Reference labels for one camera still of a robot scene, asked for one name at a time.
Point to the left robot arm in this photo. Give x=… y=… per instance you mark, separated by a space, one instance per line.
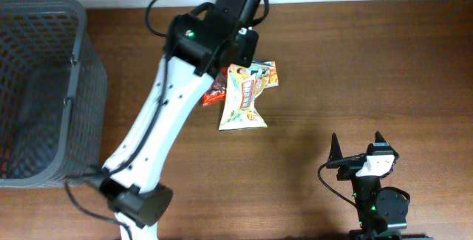
x=198 y=44

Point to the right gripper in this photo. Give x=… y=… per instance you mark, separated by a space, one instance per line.
x=349 y=166

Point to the grey plastic mesh basket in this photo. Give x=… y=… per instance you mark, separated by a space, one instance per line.
x=53 y=94

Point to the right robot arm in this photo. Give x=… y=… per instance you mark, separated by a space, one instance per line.
x=381 y=210

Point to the red snack bag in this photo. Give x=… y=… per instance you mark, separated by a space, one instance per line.
x=217 y=91

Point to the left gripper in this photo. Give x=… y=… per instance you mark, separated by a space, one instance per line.
x=251 y=40

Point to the yellow wet wipes pack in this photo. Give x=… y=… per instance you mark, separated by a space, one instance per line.
x=244 y=85

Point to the orange tissue pack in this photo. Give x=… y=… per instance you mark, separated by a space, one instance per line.
x=273 y=79

